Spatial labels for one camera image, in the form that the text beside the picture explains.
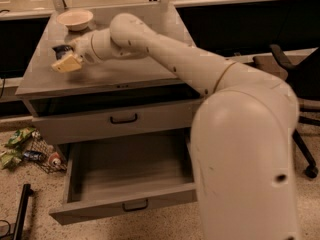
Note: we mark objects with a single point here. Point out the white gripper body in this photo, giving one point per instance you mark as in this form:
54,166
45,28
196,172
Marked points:
83,48

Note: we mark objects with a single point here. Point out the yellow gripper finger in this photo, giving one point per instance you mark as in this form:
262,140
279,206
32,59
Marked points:
68,63

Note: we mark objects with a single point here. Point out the dark blue rxbar wrapper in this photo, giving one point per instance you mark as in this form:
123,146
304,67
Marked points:
61,51

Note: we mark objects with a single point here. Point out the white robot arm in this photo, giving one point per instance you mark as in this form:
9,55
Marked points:
241,150

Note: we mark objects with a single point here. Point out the grey drawer cabinet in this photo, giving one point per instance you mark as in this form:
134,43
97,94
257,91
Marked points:
109,85

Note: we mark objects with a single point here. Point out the open grey middle drawer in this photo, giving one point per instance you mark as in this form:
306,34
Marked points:
121,175

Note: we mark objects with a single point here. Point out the white paper bowl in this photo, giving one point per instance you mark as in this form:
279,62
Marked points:
75,20

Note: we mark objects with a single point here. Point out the green chip bag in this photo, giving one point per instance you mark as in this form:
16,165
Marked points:
10,159
19,137

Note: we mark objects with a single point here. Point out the orange white bottle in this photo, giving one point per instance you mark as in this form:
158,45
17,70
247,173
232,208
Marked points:
54,160

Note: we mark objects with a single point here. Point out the blue drink can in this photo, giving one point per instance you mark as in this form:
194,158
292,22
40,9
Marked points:
34,156

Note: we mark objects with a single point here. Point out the black stand leg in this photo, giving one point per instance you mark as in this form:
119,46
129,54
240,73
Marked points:
27,192

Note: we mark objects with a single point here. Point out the black office chair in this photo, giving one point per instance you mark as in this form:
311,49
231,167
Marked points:
302,73

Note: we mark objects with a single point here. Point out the black wire basket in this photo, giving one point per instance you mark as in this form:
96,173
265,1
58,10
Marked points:
41,146

